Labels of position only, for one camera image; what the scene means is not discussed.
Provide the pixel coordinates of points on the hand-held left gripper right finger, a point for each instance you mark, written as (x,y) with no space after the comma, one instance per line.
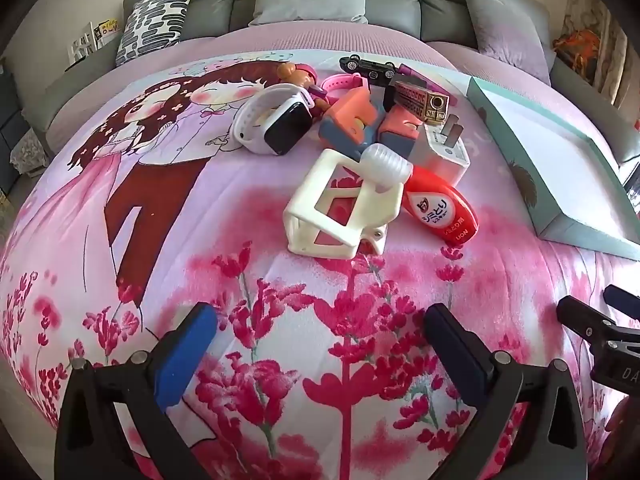
(460,360)

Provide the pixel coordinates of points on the orange blue toy drill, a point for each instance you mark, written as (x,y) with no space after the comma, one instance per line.
(345,115)

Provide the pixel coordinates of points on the pink lighter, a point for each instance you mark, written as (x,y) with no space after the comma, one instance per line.
(412,71)

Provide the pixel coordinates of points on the lilac grey pillow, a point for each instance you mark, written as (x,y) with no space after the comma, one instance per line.
(505,30)

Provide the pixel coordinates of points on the patterned beige curtain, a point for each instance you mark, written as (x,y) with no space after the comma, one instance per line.
(587,15)

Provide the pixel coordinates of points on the white smartwatch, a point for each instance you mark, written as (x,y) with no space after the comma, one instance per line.
(290,125)

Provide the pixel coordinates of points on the orange grey toy block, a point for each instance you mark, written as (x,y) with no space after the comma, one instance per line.
(400,127)

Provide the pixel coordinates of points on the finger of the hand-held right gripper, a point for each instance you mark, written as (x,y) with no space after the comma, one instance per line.
(625,302)
(580,315)

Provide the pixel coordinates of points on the black toy car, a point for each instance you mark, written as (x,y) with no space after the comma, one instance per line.
(367,66)

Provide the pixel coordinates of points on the white charger plug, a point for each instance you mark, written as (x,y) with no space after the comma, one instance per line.
(445,155)

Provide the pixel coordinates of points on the grey sofa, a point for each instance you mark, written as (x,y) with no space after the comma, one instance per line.
(210,15)

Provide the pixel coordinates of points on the pink sofa cover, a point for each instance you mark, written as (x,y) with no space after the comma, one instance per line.
(350,40)

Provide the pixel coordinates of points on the upright books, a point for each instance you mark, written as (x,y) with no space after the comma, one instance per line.
(92,40)

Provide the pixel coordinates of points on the white ribbed roller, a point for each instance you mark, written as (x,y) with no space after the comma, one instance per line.
(385,162)

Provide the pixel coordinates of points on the white plastic frame clip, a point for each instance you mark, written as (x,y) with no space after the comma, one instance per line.
(372,245)

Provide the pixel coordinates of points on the black white patterned pillow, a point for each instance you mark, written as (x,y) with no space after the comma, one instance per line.
(155,20)

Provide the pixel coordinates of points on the black gold patterned lighter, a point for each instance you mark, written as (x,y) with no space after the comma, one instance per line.
(415,97)

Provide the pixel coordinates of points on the orange bag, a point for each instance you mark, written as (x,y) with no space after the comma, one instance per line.
(582,55)

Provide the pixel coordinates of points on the printed cartoon blanket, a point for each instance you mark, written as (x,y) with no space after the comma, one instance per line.
(200,210)

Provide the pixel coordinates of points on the teal cardboard box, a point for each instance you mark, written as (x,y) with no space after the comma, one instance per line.
(540,140)

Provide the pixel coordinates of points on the white patterned storage box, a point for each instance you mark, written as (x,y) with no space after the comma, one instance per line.
(29,152)

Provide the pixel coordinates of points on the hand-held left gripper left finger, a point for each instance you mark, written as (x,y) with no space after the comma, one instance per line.
(187,345)

